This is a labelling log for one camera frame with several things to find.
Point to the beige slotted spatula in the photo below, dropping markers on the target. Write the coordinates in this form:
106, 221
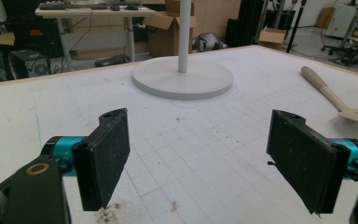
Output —
323, 88

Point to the black equipment case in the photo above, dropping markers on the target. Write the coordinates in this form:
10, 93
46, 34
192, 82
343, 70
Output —
34, 37

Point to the black stand pole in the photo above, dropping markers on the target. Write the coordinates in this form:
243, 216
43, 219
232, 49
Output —
296, 26

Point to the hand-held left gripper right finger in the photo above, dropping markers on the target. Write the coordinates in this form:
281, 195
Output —
304, 165

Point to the wooden desk with white legs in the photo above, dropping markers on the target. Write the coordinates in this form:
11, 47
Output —
96, 12

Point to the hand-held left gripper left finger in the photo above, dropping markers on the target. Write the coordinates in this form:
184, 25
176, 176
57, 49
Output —
101, 161

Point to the black keyboard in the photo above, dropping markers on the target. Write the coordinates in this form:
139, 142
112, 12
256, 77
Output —
71, 6

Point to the white stand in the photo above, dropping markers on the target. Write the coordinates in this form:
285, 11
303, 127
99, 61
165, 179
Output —
183, 84

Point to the small open cardboard box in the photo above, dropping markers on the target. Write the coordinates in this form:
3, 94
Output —
272, 37

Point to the black computer tower with grille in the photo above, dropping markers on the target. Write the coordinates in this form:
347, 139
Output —
31, 65

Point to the white grid board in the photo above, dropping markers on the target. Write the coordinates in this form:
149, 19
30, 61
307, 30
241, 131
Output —
199, 149

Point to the large open cardboard box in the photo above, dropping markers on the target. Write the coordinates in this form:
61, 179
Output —
164, 34

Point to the black power strip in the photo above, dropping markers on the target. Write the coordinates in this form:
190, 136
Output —
112, 60

